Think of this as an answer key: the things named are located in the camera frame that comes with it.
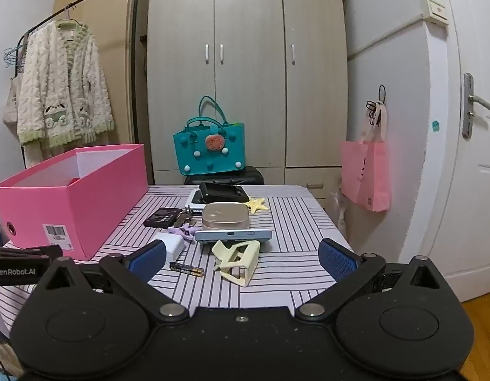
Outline white door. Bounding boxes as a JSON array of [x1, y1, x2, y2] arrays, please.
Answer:
[[412, 0, 490, 302]]

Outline canvas tote bag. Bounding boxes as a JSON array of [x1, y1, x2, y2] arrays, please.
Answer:
[[2, 75, 25, 128]]

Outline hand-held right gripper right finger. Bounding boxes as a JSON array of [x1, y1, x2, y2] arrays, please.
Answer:
[[296, 238, 445, 324]]

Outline pink tote bag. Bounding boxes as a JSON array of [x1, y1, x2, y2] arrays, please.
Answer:
[[340, 101, 391, 212]]

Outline cream fuzzy cardigan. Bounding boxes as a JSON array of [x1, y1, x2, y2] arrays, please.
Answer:
[[17, 19, 115, 169]]

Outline keys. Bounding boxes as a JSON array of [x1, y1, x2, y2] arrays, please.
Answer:
[[172, 205, 198, 229]]

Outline black cord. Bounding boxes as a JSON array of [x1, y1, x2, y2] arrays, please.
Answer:
[[366, 85, 388, 128]]

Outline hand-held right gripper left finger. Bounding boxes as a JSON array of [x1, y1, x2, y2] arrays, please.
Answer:
[[37, 240, 189, 324]]

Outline black suitcase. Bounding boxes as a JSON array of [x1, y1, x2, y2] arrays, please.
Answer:
[[184, 166, 265, 185]]

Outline white charger plug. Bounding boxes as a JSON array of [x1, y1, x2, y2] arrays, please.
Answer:
[[149, 234, 186, 260]]

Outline pink storage box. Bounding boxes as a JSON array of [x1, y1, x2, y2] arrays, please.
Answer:
[[0, 144, 149, 261]]

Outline striped tablecloth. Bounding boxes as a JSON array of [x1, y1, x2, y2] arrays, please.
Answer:
[[0, 184, 354, 326]]

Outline beige wooden board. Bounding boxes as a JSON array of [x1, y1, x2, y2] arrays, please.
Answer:
[[53, 0, 139, 147]]

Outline beige wardrobe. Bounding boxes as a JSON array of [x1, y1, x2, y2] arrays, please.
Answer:
[[146, 0, 349, 203]]

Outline black calculator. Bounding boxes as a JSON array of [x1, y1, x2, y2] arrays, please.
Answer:
[[143, 207, 183, 229]]

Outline wire clothes hangers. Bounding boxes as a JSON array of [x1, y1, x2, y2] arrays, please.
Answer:
[[3, 45, 27, 76]]

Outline black wallet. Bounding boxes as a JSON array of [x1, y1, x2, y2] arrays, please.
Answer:
[[199, 181, 250, 204]]

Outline teal felt handbag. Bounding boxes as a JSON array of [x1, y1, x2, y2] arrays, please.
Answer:
[[173, 95, 245, 176]]

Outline beige light switch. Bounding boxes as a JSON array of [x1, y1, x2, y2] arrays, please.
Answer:
[[421, 0, 449, 27]]

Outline gold rounded case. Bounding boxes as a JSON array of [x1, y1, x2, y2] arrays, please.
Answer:
[[201, 202, 251, 231]]

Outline yellow starfish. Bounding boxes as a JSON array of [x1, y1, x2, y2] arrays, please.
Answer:
[[245, 197, 268, 214]]

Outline black and gold battery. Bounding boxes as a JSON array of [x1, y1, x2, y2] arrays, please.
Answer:
[[169, 261, 206, 277]]

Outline cream hair claw clip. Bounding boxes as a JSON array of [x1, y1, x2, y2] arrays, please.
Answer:
[[211, 239, 261, 287]]

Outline white pocket router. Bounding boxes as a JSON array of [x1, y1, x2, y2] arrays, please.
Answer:
[[188, 188, 208, 213]]

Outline silver door handle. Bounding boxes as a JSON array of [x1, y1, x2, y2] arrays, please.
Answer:
[[462, 72, 490, 139]]

